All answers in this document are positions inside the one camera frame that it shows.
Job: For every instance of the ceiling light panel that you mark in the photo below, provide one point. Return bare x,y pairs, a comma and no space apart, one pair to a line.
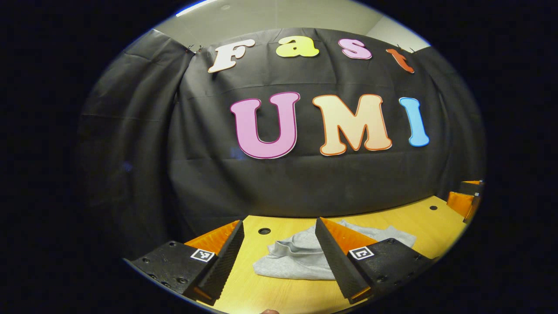
196,6

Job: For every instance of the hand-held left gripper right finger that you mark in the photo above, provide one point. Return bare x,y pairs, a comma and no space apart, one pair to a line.
335,261

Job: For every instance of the black backdrop cloth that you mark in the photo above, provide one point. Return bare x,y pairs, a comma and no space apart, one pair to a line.
305,174

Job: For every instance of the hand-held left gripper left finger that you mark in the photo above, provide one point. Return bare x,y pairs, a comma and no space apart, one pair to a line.
222,261

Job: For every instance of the grey zip sweater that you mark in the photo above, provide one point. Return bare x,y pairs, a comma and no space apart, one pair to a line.
296,257

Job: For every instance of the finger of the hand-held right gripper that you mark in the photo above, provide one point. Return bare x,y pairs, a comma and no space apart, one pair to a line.
460,203
471,188

